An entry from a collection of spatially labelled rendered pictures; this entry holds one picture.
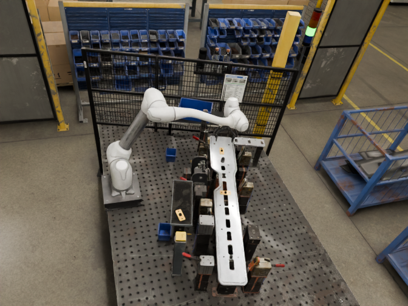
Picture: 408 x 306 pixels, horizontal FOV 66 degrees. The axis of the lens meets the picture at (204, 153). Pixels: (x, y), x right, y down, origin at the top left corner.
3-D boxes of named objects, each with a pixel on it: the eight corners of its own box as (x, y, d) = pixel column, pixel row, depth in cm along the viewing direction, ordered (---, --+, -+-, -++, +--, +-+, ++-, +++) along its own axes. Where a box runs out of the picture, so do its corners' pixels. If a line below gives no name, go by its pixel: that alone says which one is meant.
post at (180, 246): (181, 276, 220) (186, 243, 190) (170, 275, 220) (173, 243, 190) (181, 266, 226) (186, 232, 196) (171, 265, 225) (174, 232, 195)
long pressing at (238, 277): (252, 286, 192) (252, 285, 190) (215, 285, 189) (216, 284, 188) (232, 138, 291) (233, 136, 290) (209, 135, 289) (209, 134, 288)
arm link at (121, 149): (105, 170, 253) (101, 150, 266) (123, 173, 263) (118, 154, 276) (153, 98, 217) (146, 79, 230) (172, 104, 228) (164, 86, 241)
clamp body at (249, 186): (246, 215, 265) (256, 189, 241) (232, 215, 264) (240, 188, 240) (245, 206, 271) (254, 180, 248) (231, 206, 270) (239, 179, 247)
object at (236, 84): (242, 103, 306) (249, 75, 285) (219, 101, 304) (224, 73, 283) (241, 102, 307) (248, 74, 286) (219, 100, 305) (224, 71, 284)
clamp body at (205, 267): (208, 292, 214) (216, 268, 190) (192, 292, 213) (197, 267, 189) (207, 278, 221) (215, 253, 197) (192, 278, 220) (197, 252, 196)
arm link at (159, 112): (176, 111, 217) (170, 99, 225) (150, 113, 210) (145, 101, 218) (173, 125, 226) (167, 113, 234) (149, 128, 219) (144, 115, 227)
